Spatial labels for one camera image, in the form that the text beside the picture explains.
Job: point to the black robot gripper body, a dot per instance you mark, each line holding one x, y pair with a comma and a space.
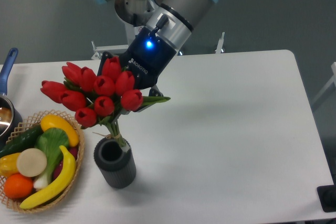
146, 58

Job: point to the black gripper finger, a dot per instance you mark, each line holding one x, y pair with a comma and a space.
135, 101
109, 65

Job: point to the red tulip bouquet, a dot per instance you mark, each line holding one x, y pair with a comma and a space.
94, 99

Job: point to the dark grey ribbed vase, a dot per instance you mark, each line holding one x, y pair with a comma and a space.
117, 166

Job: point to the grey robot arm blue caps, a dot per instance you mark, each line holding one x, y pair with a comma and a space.
165, 27

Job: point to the yellow squash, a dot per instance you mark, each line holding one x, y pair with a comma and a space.
55, 121

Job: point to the purple red vegetable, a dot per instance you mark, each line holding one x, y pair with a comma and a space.
74, 152

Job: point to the green bok choy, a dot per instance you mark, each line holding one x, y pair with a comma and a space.
49, 143

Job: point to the woven wicker basket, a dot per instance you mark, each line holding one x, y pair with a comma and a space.
23, 126

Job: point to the dark green cucumber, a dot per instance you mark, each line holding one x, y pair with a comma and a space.
23, 141

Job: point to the yellow banana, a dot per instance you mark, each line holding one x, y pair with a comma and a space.
57, 186

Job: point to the beige round disc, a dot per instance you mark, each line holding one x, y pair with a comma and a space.
31, 162

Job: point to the yellow bell pepper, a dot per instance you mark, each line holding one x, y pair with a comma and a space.
8, 165

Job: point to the orange fruit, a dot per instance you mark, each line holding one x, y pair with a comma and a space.
18, 186

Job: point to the black device at table edge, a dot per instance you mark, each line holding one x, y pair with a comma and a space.
327, 197

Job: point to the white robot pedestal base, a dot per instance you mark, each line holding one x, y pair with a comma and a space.
128, 37

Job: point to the blue handled saucepan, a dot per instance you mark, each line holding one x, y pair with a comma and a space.
10, 117

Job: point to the white furniture frame right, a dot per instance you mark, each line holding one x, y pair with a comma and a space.
325, 91

